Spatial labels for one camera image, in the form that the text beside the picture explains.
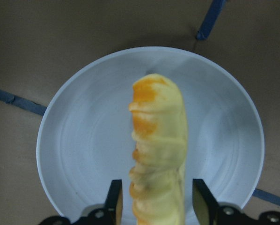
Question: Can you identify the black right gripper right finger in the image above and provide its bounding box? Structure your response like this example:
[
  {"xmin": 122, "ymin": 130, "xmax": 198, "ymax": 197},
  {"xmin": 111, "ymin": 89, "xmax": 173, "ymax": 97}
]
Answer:
[{"xmin": 192, "ymin": 179, "xmax": 219, "ymax": 225}]

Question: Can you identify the light blue plate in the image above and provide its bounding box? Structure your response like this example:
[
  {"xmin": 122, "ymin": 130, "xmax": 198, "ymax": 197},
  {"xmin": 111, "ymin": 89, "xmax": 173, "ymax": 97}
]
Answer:
[{"xmin": 37, "ymin": 47, "xmax": 265, "ymax": 225}]

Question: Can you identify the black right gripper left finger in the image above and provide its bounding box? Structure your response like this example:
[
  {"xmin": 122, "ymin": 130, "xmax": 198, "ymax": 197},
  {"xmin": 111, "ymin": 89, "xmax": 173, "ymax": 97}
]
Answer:
[{"xmin": 104, "ymin": 180, "xmax": 123, "ymax": 225}]

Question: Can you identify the spiral orange bread roll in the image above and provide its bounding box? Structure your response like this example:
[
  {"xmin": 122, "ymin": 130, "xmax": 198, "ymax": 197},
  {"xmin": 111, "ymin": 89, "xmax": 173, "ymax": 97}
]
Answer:
[{"xmin": 129, "ymin": 74, "xmax": 188, "ymax": 225}]

